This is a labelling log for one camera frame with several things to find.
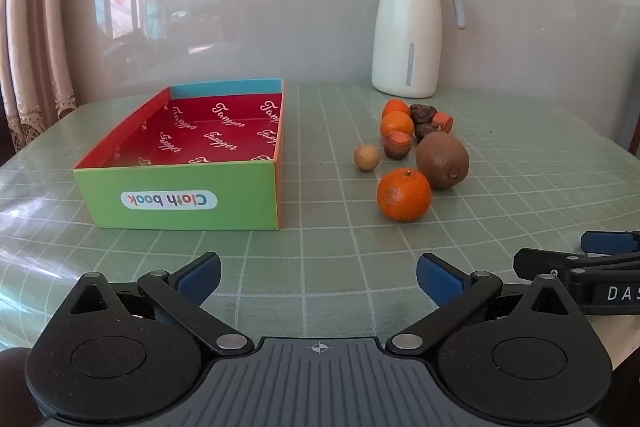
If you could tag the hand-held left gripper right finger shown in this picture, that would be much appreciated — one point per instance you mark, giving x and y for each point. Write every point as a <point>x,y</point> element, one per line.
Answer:
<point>439,278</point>

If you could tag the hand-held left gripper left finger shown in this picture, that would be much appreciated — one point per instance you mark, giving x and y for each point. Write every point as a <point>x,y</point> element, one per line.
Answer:
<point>200,278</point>

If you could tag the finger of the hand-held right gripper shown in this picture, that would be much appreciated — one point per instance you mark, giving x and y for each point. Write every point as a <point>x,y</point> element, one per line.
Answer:
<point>607,241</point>
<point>540,263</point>

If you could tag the large mandarin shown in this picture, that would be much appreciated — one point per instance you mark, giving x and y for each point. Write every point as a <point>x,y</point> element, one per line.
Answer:
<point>404,195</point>

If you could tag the brown kiwi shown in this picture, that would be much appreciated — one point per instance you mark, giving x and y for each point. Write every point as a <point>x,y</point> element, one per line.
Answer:
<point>442,159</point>

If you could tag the brown piece with orange cut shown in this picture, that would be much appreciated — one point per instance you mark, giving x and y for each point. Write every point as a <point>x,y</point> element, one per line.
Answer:
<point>398,144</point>

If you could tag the tan longan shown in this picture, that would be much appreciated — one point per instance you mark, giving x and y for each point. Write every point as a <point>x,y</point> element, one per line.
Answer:
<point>366,156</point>

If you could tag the colourful cardboard box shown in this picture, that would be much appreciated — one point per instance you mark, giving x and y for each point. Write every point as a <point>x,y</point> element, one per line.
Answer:
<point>200,132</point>

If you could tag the orange cut carrot piece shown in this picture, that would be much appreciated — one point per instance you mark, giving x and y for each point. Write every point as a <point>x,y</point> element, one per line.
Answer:
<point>443,121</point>

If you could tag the small mandarin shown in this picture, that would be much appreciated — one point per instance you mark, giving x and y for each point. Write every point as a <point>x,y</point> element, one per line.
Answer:
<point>395,106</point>
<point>397,125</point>

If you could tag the white thermos jug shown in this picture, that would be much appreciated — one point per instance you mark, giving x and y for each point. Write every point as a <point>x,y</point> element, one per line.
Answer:
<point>405,37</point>

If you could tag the beige lace curtain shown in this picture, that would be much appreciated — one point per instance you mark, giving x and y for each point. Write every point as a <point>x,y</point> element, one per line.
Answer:
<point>35,32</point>

